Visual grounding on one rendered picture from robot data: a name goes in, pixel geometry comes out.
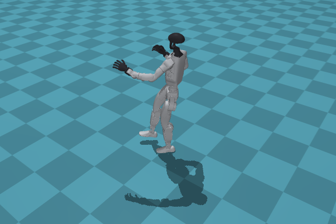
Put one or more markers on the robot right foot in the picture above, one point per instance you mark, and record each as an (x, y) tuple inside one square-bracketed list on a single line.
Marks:
[(147, 134)]

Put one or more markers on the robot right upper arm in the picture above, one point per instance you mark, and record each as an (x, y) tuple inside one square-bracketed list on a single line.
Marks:
[(186, 61)]

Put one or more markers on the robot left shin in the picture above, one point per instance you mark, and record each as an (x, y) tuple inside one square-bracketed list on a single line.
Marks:
[(167, 134)]

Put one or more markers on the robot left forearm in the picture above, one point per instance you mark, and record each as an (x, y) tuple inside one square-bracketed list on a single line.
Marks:
[(140, 76)]

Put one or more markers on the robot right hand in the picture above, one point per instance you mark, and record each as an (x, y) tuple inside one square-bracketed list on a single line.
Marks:
[(160, 49)]

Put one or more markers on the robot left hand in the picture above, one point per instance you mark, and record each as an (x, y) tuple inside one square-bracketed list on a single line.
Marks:
[(121, 66)]

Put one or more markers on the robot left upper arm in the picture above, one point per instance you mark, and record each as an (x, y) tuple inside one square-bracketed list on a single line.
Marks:
[(165, 66)]

